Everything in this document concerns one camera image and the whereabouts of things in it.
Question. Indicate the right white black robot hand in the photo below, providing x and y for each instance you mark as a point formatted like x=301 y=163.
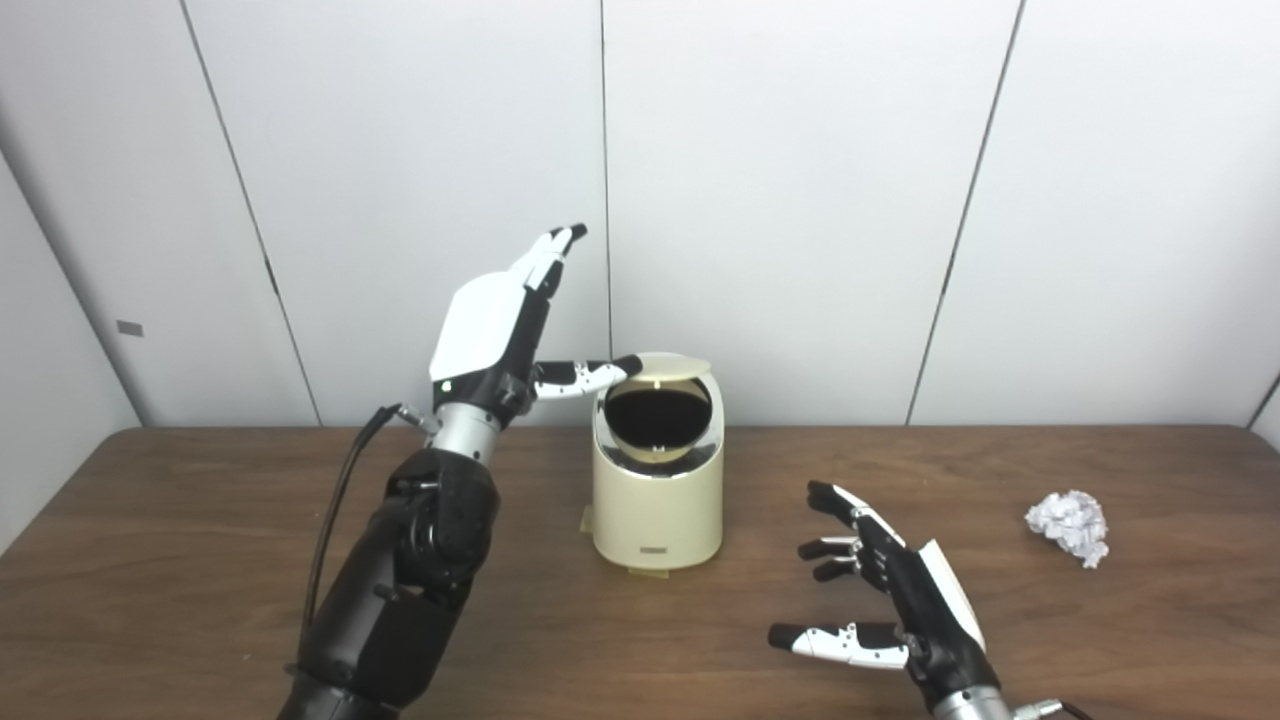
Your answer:
x=930 y=610

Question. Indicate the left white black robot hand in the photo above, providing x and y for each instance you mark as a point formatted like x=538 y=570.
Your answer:
x=485 y=325

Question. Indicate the white paper ball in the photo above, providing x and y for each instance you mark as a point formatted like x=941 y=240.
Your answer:
x=1068 y=522

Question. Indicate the cream round bin lid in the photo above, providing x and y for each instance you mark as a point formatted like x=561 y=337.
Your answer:
x=668 y=366

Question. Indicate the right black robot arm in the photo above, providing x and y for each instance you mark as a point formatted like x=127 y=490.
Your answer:
x=970 y=705

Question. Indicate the cream-colored bin body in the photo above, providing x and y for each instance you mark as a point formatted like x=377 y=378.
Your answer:
x=655 y=510

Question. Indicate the small gray wall tag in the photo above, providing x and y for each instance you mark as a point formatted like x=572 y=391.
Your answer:
x=129 y=328

